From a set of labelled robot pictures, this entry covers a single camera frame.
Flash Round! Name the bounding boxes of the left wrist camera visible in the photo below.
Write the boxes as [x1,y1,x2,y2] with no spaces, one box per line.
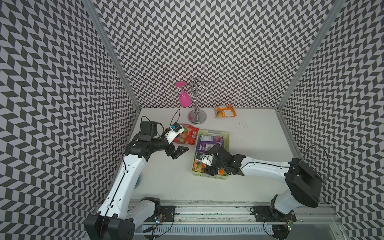
[165,122,184,144]

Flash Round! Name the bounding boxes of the red 100 candy bag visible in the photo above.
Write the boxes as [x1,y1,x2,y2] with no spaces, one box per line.
[173,124,199,145]

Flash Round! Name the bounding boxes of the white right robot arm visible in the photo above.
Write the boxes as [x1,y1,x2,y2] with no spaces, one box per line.
[200,144,323,219]

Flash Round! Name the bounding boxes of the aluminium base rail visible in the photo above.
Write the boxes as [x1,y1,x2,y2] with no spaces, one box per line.
[131,201,350,240]

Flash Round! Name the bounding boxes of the pink plastic wine glass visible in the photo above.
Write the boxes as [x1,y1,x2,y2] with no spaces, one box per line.
[175,81,192,108]

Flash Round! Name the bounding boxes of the light green plastic basket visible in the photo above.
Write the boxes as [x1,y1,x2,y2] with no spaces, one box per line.
[192,130,230,180]

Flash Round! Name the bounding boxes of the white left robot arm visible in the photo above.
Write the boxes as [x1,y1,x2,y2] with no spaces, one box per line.
[83,121,188,240]

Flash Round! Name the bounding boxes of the blue plate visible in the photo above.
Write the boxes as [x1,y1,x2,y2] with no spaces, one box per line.
[135,176,141,189]

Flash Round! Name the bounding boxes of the orange candy bag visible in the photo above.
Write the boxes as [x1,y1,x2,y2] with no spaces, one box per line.
[192,160,227,176]
[214,105,237,118]

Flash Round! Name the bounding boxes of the chrome glass holder stand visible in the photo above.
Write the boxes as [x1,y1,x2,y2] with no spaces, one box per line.
[188,77,211,125]

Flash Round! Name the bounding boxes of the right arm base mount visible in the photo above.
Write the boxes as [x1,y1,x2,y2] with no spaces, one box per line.
[250,195,297,223]

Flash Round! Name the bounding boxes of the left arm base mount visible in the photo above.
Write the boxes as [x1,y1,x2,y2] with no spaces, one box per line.
[142,197,176,223]

